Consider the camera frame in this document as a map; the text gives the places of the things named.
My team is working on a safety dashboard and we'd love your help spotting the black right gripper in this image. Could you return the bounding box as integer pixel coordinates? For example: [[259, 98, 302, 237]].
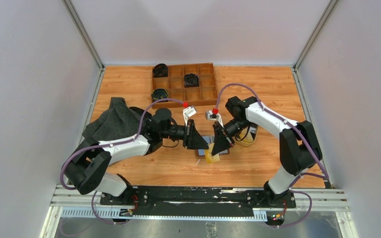
[[211, 118, 253, 156]]

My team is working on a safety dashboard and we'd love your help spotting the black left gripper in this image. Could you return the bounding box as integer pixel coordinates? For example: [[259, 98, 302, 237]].
[[160, 119, 208, 150]]

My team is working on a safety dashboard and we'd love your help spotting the brown leather card holder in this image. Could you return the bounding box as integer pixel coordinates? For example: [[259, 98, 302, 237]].
[[195, 135, 230, 157]]

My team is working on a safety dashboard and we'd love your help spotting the gold VIP card 8835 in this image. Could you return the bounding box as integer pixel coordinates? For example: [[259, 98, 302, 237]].
[[204, 143, 220, 164]]

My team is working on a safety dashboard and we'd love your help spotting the yellow oval card tray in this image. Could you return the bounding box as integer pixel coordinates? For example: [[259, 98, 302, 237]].
[[234, 124, 258, 147]]

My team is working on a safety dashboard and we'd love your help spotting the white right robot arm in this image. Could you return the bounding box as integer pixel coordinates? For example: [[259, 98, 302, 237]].
[[211, 96, 327, 207]]

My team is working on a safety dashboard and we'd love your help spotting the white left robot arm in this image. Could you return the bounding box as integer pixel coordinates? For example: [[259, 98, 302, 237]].
[[61, 108, 208, 205]]

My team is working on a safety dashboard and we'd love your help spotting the wooden compartment tray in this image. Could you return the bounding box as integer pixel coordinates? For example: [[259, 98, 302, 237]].
[[150, 62, 218, 106]]

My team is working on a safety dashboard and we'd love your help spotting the black coiled belt middle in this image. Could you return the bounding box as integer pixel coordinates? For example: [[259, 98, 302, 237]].
[[184, 73, 199, 88]]

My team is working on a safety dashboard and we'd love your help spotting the black-green coiled belt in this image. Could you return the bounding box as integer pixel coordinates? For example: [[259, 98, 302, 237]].
[[151, 88, 169, 102]]

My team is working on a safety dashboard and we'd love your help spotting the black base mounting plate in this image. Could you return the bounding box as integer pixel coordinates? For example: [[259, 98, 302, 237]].
[[99, 186, 296, 218]]

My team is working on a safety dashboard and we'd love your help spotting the black coiled belt top-left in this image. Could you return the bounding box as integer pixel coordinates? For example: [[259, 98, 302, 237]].
[[152, 63, 168, 78]]

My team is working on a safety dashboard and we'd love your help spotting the dark grey dotted cloth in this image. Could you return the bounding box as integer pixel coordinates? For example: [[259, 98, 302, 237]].
[[80, 97, 144, 147]]

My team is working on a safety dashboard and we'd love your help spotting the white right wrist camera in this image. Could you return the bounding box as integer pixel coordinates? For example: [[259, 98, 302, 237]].
[[205, 110, 224, 129]]

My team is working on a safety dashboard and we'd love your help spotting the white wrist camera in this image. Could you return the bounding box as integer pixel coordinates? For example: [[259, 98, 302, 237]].
[[183, 106, 197, 125], [205, 110, 224, 129]]

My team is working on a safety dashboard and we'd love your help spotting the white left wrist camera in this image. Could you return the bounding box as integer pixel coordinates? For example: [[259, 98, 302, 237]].
[[183, 106, 197, 125]]

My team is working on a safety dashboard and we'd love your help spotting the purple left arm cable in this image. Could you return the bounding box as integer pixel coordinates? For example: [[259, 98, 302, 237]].
[[60, 98, 189, 191]]

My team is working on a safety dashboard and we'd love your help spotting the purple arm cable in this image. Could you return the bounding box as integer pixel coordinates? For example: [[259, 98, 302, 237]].
[[60, 98, 189, 191], [214, 83, 330, 229]]

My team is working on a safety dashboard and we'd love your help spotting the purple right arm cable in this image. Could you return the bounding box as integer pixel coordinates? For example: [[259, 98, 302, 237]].
[[214, 83, 330, 229]]

